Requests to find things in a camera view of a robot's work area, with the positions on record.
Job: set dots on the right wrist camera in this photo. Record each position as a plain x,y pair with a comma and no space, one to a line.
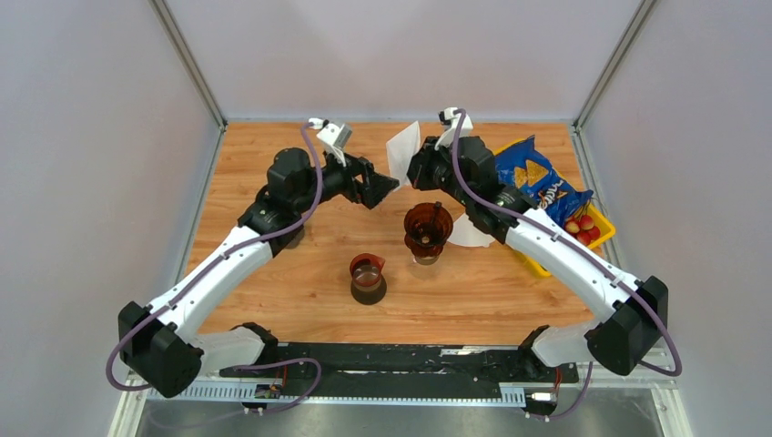
455,124

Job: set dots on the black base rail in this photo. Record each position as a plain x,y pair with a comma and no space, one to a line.
361,370

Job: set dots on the amber coffee dripper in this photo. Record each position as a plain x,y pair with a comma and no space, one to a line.
427,227

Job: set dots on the brown glass carafe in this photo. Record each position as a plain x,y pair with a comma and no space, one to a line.
367,284

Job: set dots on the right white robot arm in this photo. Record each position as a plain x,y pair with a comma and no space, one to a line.
629,314

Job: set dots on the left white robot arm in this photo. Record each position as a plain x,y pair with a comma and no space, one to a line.
160,341

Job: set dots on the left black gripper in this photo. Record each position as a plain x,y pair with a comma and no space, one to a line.
356,167

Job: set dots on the blue chips bag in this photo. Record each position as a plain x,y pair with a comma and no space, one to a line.
523,166

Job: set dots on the yellow plastic tray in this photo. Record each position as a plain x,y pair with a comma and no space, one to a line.
607,227

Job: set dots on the grey smoky coffee dripper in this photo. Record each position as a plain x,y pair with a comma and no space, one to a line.
292,239

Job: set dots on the red strawberries cluster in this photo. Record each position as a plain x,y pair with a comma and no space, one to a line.
584,228

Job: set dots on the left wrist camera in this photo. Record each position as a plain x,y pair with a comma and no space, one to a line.
333,136

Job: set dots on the clear glass server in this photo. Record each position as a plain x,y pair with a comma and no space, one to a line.
425,258

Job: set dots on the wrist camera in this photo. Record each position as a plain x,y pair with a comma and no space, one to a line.
333,136
455,124

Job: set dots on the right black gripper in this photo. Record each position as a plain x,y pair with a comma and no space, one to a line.
419,167

